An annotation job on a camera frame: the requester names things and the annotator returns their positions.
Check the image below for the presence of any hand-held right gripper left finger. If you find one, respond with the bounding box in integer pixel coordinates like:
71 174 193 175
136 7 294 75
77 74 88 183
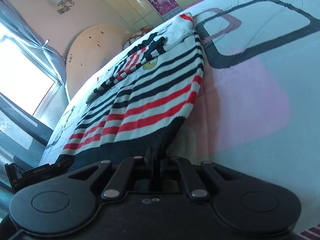
67 148 153 201

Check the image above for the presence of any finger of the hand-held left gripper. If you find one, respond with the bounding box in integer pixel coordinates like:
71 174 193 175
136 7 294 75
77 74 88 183
56 157 74 169

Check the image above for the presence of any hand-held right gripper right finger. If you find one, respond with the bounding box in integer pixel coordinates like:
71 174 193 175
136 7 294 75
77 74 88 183
160 156 241 201

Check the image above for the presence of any striped knit sweater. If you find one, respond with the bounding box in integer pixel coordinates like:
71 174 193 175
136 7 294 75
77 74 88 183
57 12 204 179

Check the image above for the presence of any bright window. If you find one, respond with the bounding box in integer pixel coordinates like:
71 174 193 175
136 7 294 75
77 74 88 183
0 22 58 130

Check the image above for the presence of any bed with blue patterned sheet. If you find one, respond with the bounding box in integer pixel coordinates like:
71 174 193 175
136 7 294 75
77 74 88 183
39 0 320 240

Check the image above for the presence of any cream rounded headboard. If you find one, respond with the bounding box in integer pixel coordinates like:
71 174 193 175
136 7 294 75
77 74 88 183
64 24 131 103

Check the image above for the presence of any blue-grey curtain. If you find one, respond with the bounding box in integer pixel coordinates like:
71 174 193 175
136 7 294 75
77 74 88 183
0 0 67 101

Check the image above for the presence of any patterned pillow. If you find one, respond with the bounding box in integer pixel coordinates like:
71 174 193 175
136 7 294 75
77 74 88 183
122 25 154 51

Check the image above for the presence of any cream glossy wardrobe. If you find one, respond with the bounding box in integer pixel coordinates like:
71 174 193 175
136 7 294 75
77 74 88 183
99 0 234 31

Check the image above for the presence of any crystal wall lamp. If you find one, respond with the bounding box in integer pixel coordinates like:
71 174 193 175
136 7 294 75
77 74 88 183
54 0 75 14

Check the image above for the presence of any purple wall poster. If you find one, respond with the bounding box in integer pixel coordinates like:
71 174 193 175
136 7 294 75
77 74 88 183
147 0 179 13

